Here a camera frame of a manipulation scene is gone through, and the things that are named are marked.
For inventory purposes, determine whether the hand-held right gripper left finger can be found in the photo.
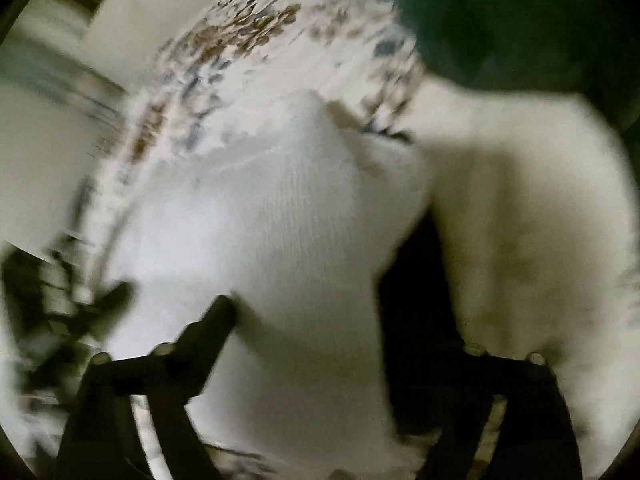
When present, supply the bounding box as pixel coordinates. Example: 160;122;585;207
55;295;238;480

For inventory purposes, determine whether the narrow grey-blue curtain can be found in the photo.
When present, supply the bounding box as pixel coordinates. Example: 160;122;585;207
0;30;126;126

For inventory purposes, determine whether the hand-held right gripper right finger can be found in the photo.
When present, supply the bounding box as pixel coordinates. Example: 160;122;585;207
395;295;583;480

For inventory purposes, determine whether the floral bed sheet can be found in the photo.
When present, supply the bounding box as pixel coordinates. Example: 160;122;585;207
95;0;426;201

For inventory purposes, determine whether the white knit sweater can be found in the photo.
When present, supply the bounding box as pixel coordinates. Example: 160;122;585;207
100;90;433;480

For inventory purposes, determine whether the dark green plush blanket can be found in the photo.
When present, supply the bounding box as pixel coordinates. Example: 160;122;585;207
375;0;640;131

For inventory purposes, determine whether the white bed headboard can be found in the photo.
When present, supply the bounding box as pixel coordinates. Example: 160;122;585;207
415;82;628;476

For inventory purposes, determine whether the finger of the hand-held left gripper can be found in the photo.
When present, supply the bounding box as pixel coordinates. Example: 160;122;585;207
75;280;135;336

